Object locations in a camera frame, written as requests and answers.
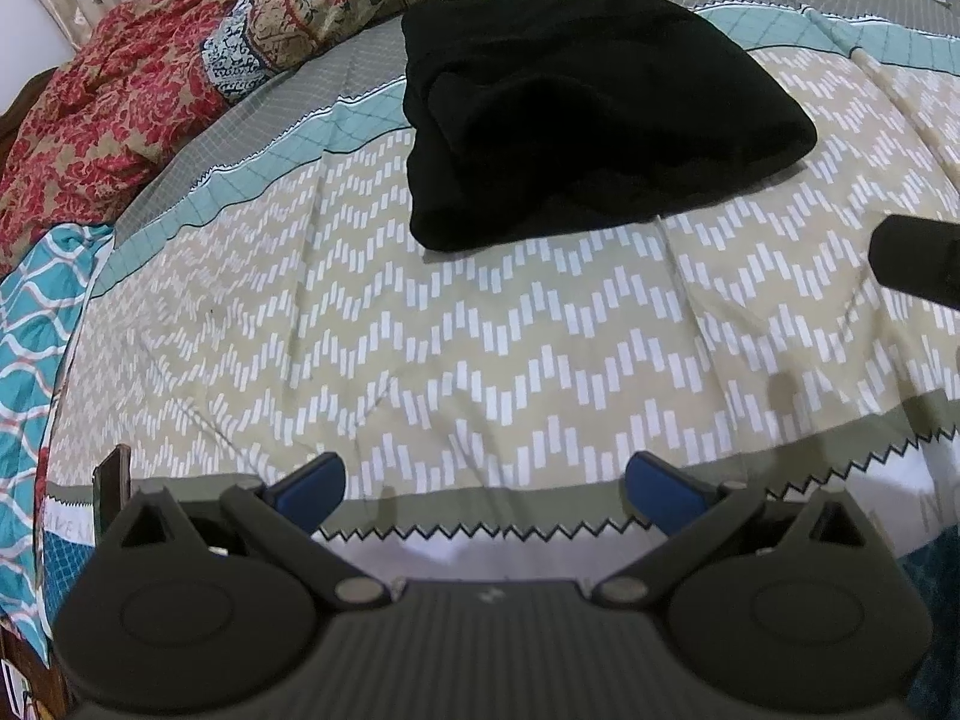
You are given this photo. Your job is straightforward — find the zigzag patterned bed comforter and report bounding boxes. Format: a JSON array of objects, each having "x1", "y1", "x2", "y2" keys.
[{"x1": 41, "y1": 0, "x2": 960, "y2": 653}]

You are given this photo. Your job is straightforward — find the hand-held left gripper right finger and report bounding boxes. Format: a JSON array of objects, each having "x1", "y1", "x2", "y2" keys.
[{"x1": 592, "y1": 452, "x2": 875, "y2": 607}]

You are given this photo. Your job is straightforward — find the dark brown flat object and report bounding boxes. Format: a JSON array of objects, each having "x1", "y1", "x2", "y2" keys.
[{"x1": 92, "y1": 445, "x2": 133, "y2": 533}]

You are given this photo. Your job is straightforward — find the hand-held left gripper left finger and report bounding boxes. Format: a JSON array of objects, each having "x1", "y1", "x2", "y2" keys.
[{"x1": 112, "y1": 454, "x2": 392, "y2": 608}]

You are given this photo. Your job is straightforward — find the teal wavy patterned cloth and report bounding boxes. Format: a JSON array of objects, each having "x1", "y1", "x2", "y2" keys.
[{"x1": 0, "y1": 223, "x2": 117, "y2": 661}]

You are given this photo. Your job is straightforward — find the black pants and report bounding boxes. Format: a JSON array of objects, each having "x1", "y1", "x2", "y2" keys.
[{"x1": 401, "y1": 0, "x2": 818, "y2": 252}]

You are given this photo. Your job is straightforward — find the wooden headboard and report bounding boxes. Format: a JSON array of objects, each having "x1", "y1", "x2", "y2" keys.
[{"x1": 0, "y1": 67, "x2": 61, "y2": 140}]

